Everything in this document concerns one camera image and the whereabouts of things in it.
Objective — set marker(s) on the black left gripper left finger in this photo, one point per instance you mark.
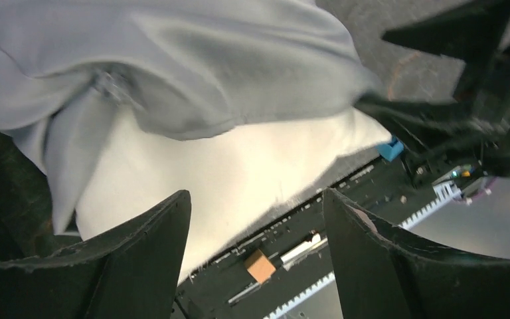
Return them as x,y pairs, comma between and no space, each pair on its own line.
130,271

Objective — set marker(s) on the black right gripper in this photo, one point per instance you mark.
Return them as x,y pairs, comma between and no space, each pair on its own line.
467,32

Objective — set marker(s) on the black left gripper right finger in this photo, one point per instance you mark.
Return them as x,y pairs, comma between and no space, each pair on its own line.
385,271

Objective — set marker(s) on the white pillow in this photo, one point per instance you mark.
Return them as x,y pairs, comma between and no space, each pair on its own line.
234,179

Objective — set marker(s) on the grey pillowcase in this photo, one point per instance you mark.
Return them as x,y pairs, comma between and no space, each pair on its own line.
188,69

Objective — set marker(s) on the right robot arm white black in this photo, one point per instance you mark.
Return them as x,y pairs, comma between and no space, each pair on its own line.
473,128

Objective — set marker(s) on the blue small box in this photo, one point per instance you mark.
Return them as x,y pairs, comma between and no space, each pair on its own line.
391,150

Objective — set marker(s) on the orange small cube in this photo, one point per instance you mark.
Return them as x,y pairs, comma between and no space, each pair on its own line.
259,266

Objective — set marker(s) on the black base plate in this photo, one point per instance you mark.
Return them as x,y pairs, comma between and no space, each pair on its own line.
296,243

